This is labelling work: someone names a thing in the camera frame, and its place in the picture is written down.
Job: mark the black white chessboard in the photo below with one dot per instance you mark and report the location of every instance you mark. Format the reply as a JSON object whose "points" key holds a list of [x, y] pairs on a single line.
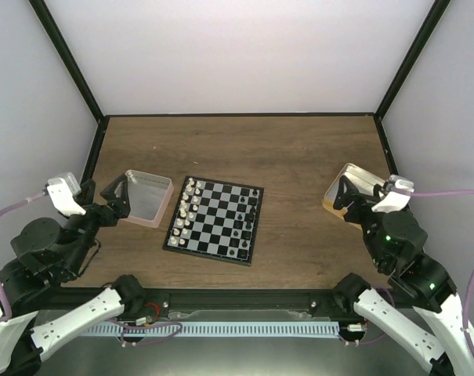
{"points": [[210, 233]]}

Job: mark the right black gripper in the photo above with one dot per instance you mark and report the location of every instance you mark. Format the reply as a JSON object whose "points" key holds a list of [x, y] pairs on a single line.
{"points": [[340, 200]]}

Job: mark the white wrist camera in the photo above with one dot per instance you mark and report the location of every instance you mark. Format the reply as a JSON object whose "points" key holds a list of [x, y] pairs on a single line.
{"points": [[395, 195], [62, 190]]}

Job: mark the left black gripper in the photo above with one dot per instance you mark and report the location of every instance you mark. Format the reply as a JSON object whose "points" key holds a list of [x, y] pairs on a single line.
{"points": [[102, 211]]}

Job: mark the gold square tin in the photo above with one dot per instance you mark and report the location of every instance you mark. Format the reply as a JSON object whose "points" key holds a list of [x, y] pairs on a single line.
{"points": [[364, 181]]}

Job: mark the black frame post left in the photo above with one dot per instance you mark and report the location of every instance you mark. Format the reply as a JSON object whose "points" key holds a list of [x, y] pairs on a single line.
{"points": [[57, 39]]}

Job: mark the black frame post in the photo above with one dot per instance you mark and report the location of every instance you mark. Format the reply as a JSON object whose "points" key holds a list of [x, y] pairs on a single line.
{"points": [[425, 31], [57, 39]]}

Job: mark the black bishop chess piece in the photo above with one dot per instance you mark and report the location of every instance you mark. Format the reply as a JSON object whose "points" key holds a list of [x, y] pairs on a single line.
{"points": [[251, 213]]}

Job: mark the pink square tin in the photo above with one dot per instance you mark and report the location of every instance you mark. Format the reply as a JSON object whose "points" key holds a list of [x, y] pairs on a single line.
{"points": [[149, 195]]}

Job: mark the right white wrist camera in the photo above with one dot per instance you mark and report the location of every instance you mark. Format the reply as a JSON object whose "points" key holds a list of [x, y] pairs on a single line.
{"points": [[395, 195]]}

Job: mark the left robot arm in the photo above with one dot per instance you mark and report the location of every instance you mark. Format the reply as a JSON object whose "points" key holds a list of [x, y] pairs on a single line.
{"points": [[48, 255]]}

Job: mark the black frame post right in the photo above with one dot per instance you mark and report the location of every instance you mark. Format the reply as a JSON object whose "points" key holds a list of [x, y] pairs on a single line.
{"points": [[425, 31]]}

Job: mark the light blue slotted cable duct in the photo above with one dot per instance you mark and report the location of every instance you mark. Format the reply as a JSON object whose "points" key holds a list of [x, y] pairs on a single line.
{"points": [[296, 329]]}

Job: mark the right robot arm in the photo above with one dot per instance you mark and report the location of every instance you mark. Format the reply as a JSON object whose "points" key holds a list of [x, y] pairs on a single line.
{"points": [[395, 241]]}

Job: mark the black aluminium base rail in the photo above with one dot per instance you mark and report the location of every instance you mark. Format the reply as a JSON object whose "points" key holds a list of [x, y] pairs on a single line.
{"points": [[315, 302]]}

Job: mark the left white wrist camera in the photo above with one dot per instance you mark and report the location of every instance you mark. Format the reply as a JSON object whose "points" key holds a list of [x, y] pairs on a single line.
{"points": [[62, 190]]}

